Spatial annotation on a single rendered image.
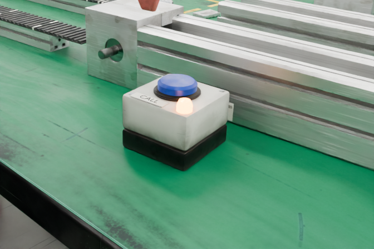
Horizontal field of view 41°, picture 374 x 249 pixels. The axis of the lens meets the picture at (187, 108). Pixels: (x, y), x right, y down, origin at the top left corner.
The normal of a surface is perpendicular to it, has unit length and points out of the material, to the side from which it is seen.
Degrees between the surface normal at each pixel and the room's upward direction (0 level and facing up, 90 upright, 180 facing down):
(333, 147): 90
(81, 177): 0
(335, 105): 90
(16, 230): 0
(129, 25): 90
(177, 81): 3
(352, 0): 90
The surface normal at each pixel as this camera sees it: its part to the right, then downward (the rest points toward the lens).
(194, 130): 0.82, 0.28
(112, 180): 0.04, -0.90
